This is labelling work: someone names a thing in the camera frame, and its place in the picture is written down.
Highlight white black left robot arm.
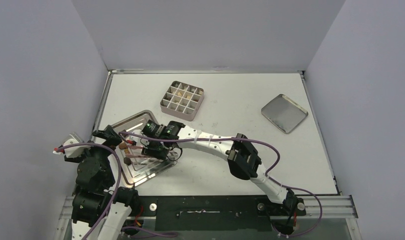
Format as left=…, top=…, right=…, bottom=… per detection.
left=63, top=125, right=141, bottom=240

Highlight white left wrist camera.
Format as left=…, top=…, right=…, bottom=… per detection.
left=52, top=132, right=88, bottom=158

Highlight dark brown square chocolate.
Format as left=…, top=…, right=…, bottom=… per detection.
left=118, top=142, right=128, bottom=150

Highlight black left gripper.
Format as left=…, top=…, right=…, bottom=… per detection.
left=67, top=124, right=122, bottom=186

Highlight pink-tipped metal tweezers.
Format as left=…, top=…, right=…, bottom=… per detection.
left=123, top=145, right=145, bottom=158

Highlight aluminium rail frame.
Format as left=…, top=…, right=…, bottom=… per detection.
left=54, top=195, right=362, bottom=240

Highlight large steel tray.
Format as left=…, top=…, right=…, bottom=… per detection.
left=112, top=110, right=179, bottom=188

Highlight pink grid chocolate box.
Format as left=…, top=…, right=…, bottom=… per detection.
left=160, top=81, right=205, bottom=122

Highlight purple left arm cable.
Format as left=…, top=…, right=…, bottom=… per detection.
left=56, top=142, right=179, bottom=240

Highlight small square metal lid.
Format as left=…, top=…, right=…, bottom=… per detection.
left=261, top=94, right=309, bottom=134

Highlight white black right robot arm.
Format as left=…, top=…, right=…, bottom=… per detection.
left=141, top=120, right=294, bottom=214

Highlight black mounting base plate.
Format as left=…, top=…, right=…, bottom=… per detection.
left=140, top=195, right=307, bottom=232

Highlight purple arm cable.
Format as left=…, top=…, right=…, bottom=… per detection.
left=56, top=142, right=179, bottom=240
left=118, top=130, right=324, bottom=238

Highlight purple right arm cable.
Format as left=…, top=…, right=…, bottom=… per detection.
left=118, top=130, right=324, bottom=238

